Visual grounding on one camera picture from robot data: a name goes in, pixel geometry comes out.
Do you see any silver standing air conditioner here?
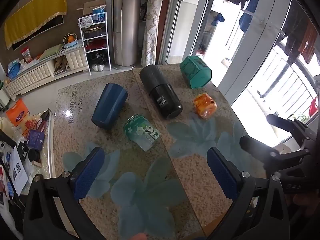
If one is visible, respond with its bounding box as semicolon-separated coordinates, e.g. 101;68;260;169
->
112;0;143;71

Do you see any red cloth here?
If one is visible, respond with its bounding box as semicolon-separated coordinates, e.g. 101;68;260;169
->
85;39;108;51

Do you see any balcony railing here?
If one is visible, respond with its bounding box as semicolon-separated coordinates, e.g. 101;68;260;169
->
250;42;320;121

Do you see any orange tissue box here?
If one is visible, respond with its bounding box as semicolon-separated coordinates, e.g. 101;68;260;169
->
6;99;32;135

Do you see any green floral cup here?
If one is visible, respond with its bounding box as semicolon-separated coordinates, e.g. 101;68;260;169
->
123;114;161;152

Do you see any dark hanging garment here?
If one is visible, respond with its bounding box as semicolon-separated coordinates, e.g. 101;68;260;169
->
282;5;311;58

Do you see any white paper sheet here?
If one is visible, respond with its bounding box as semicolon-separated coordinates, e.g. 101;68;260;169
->
7;146;29;195

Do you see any potted plant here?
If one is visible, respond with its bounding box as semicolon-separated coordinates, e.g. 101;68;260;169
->
294;112;309;124

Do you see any orange patterned cup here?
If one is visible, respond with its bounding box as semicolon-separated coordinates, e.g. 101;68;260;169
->
193;93;217;119

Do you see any red snack jar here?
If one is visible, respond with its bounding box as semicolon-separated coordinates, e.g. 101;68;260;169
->
21;47;33;63

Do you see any green cloth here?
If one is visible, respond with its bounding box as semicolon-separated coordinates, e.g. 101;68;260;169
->
39;44;65;60

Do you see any black bag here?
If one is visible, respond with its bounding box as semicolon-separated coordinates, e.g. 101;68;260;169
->
87;51;109;65

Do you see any dark blue cup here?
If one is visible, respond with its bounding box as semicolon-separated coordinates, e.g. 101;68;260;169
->
91;83;129;131

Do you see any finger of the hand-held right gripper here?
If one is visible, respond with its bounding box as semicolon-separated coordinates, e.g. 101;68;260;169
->
239;135;311;172
266;113;316;141

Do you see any fruit basket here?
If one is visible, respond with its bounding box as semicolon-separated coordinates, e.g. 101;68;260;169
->
63;33;77;48

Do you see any black round container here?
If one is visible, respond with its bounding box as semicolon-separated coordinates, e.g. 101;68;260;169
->
28;149;42;164

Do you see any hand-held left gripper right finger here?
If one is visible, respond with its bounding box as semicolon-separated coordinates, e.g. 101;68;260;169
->
206;147;292;240

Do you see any dark box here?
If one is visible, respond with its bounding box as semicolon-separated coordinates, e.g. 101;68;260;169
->
84;26;105;39

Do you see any blue package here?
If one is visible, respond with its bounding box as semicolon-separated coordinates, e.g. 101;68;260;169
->
92;8;107;23

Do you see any white metal shelf rack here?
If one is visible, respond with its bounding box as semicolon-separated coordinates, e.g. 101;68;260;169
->
78;12;112;76

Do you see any white tv cabinet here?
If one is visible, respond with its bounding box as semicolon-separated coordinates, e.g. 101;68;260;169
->
5;40;90;97

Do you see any purple box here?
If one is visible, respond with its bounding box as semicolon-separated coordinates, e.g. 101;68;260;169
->
26;129;46;152

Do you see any blue basket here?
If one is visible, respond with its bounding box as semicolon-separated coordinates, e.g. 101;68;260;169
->
6;60;22;79

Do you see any patterned curtain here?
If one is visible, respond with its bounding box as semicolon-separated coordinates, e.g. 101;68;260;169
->
141;0;168;68

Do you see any black television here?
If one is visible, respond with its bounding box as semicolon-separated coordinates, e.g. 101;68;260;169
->
11;15;64;51

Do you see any orange hanging garment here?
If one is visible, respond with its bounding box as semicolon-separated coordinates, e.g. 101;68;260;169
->
299;21;320;63

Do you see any glass side table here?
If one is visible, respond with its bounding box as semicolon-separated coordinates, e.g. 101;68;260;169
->
0;110;56;180

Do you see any small blue hanging garment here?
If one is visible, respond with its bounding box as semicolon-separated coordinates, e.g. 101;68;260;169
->
211;12;225;27

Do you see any black tumbler cup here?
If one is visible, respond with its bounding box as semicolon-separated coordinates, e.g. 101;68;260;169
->
139;65;182;119

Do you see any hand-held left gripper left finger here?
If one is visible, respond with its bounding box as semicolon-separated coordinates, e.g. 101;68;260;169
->
23;147;105;240

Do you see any cardboard box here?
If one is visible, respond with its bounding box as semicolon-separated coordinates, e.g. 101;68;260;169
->
76;0;107;18

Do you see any teal printed cup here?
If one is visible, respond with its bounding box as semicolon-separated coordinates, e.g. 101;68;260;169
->
179;56;212;89

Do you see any yellow cloth cover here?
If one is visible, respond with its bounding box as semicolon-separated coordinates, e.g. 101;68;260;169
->
4;0;68;50

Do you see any red hanging item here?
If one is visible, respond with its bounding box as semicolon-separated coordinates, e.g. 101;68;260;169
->
309;97;320;117

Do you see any white plastic bag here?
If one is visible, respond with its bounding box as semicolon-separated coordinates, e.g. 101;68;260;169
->
79;16;93;28

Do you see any red patterned gift bag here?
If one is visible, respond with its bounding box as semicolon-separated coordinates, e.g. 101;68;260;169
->
25;109;52;136

